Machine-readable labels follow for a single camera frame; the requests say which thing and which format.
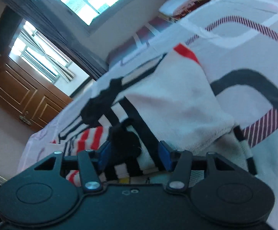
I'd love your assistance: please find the grey curtain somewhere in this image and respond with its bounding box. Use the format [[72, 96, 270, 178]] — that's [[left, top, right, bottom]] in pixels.
[[2, 0, 108, 79]]

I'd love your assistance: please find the purple striped mattress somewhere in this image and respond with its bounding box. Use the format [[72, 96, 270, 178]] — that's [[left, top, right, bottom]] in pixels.
[[106, 14, 176, 69]]

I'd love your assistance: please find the pink white patterned bedsheet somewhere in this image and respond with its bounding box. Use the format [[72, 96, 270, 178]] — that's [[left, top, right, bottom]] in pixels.
[[18, 0, 278, 229]]

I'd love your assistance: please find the wooden brown door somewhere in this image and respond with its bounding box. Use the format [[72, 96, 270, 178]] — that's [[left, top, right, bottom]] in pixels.
[[0, 56, 72, 132]]

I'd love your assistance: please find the striped white red black sweater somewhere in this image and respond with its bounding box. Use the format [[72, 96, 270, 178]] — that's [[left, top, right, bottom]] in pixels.
[[53, 44, 256, 184]]

